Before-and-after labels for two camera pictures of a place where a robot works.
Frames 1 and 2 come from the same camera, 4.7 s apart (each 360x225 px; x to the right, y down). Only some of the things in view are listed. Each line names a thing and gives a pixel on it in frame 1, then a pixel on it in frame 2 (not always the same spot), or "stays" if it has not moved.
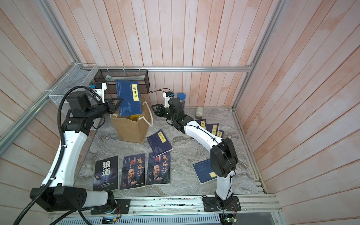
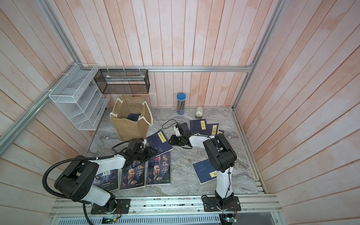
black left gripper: (111, 106) -> (149, 153)
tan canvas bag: (130, 130) stays
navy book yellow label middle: (213, 128) stays
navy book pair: (129, 91) -> (133, 116)
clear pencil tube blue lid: (182, 97) stays
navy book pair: (159, 143) stays
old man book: (133, 173) stays
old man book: (158, 170) stays
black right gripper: (160, 110) -> (173, 138)
